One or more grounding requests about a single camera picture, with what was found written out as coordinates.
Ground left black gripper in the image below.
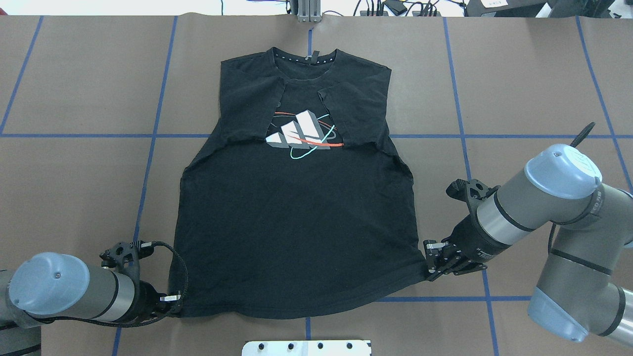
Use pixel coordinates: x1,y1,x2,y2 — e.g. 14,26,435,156
134,281,182,324

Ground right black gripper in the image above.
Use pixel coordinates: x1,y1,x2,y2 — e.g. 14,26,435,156
423,215,502,282

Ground black printed t-shirt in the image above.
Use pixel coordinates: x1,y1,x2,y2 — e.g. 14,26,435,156
168,47,425,319

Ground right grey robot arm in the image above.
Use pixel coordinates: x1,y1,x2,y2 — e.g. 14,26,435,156
423,144,633,347

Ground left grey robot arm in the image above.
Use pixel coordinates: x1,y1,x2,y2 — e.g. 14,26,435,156
1,252,185,356

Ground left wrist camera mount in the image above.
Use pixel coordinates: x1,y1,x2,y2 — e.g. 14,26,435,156
99,240,154,269

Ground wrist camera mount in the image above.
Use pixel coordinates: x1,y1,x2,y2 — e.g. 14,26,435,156
445,178,500,210
99,240,154,269

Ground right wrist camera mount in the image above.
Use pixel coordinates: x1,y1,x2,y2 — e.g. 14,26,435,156
445,178,500,210

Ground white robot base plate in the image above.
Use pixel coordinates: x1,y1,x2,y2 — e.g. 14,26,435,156
241,340,373,356

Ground aluminium frame post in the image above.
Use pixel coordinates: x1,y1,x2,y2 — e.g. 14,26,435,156
291,0,322,23

